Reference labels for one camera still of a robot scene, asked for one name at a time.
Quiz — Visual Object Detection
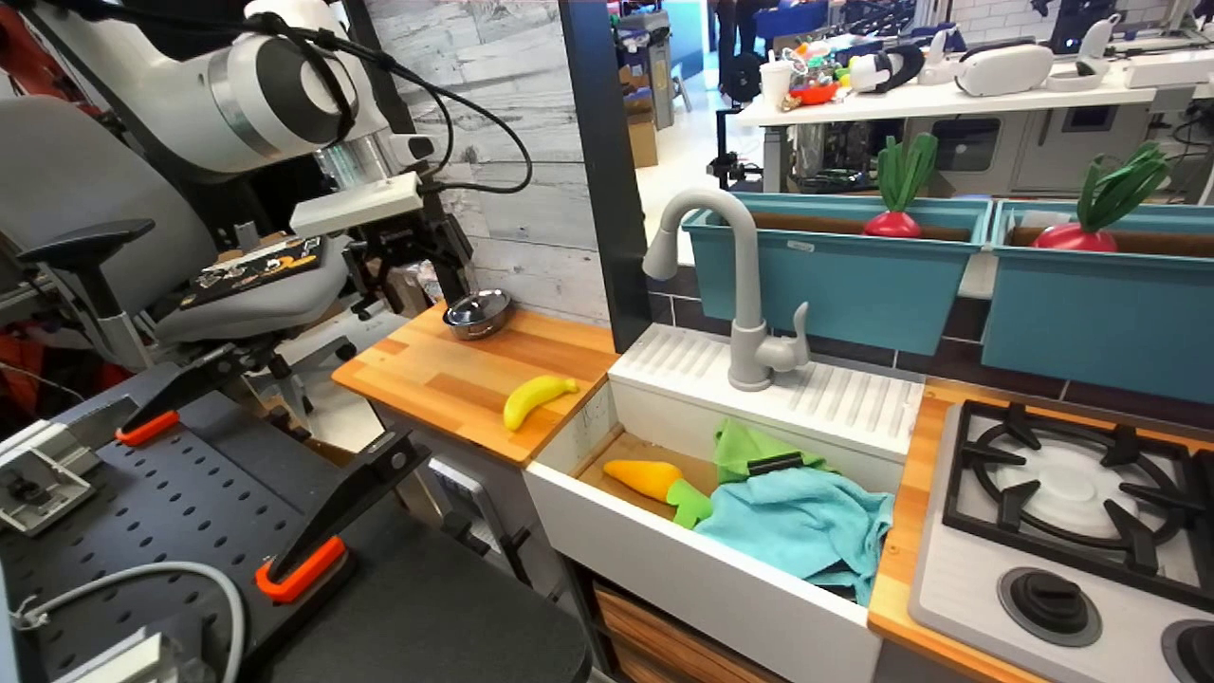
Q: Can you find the wooden countertop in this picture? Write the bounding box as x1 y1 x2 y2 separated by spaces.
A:
326 299 622 470

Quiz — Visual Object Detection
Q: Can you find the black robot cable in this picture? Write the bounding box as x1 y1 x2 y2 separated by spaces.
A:
310 26 538 202

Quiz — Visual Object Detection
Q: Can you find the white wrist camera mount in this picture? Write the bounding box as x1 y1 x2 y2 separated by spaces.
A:
283 170 429 242

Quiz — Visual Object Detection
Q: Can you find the orange toy carrot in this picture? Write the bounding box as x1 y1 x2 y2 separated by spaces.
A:
601 455 685 505

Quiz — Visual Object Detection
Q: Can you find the yellow toy banana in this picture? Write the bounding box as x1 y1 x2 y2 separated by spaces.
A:
498 371 587 434

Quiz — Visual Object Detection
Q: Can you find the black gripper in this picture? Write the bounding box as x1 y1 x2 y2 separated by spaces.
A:
338 187 479 321

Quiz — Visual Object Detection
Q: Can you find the black frame pillar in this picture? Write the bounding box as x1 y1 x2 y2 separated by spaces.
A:
554 0 655 355

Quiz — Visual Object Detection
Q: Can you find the green cloth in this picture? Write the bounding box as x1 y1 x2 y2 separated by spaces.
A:
665 415 835 534

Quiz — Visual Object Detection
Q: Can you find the grey toy faucet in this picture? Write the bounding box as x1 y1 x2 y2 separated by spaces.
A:
636 187 814 394

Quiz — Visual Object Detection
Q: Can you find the grey office chair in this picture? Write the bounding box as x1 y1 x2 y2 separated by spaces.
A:
0 95 360 371

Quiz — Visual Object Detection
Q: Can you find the grey cable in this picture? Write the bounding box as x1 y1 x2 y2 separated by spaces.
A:
9 557 252 683

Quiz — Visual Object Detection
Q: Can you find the grey wood backsplash panel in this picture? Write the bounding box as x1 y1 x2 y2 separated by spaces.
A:
363 0 613 331

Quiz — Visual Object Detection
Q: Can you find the white toy sink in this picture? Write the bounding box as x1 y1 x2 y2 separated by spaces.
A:
520 319 928 683

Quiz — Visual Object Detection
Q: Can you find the grey toy stove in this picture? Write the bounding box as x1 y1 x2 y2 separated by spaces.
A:
908 394 1214 683

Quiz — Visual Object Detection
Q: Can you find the black orange bar clamp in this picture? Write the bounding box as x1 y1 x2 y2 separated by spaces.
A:
111 346 258 455
252 423 435 612

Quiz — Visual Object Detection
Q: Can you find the red toy radish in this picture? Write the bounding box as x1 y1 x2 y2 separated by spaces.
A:
857 126 943 242
1033 140 1181 255

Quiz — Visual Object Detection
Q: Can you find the white background table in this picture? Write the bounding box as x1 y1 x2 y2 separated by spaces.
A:
728 47 1214 197

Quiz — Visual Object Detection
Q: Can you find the silver metal bracket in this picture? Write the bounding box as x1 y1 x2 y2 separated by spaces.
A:
0 421 95 534
52 623 172 683

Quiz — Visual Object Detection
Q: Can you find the teal planter box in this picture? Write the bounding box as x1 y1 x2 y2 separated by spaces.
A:
974 197 1214 408
682 190 1000 359

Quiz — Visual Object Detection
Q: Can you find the blue cloth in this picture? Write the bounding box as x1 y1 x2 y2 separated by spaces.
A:
689 461 900 612

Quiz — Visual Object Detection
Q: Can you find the toy kitchen cabinet front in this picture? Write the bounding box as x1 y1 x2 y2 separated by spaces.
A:
363 403 789 683

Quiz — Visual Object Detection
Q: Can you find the white VR headset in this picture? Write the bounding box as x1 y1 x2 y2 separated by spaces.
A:
954 41 1057 101

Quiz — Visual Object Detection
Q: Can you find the small steel pot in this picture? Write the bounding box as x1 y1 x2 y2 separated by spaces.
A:
439 284 520 346

